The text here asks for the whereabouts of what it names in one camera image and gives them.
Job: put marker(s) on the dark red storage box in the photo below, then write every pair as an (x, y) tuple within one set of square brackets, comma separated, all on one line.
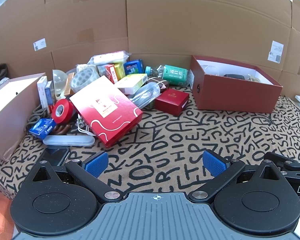
[(227, 85)]

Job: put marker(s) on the yellow white medicine box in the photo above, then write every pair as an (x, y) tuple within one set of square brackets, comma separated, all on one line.
[(130, 84)]

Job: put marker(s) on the large red white gift box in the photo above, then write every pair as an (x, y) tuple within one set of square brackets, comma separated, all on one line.
[(106, 110)]

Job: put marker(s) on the white blue medicine box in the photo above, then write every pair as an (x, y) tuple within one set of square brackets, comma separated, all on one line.
[(46, 93)]

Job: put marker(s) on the small blue box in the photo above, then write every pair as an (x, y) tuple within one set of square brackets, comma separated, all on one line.
[(43, 128)]

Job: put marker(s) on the yellow small box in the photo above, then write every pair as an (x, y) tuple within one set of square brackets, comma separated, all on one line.
[(119, 70)]

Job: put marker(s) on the cardboard backdrop wall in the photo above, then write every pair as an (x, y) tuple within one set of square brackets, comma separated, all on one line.
[(42, 35)]

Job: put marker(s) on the clear glass ball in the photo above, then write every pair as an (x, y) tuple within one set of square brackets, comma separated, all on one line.
[(59, 81)]

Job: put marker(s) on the red playing card box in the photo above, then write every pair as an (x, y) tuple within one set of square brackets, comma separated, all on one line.
[(110, 73)]

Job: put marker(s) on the green patterned tape roll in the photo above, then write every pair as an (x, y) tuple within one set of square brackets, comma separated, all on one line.
[(83, 78)]

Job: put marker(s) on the green label water bottle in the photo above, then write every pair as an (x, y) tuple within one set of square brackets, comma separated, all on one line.
[(173, 75)]

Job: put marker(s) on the black smartphone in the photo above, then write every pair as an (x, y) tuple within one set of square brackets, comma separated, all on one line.
[(55, 155)]

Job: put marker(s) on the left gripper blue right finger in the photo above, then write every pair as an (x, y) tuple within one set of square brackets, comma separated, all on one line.
[(224, 173)]

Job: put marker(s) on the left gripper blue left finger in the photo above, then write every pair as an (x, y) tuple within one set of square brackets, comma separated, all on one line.
[(86, 174)]

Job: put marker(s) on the clear plastic long case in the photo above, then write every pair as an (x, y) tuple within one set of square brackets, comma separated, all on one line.
[(145, 95)]

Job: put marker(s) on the pink cardboard box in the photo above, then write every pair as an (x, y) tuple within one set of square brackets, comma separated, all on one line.
[(18, 98)]

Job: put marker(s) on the plastic bag white roll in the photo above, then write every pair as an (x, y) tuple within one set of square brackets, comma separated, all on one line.
[(109, 58)]

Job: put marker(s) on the frosted white case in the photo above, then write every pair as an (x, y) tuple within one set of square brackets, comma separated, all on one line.
[(69, 140)]

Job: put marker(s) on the red tape roll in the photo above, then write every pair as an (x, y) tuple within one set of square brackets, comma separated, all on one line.
[(63, 111)]

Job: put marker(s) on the blue floss box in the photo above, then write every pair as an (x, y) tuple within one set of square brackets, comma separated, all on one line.
[(134, 67)]

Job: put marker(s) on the patterned letter table mat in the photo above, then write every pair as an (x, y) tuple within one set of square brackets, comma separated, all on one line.
[(163, 153)]

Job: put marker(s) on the brown football shaped pouch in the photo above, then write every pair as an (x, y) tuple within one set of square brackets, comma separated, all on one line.
[(163, 84)]

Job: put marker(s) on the small red jewelry box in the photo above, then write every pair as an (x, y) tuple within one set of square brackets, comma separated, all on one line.
[(171, 101)]

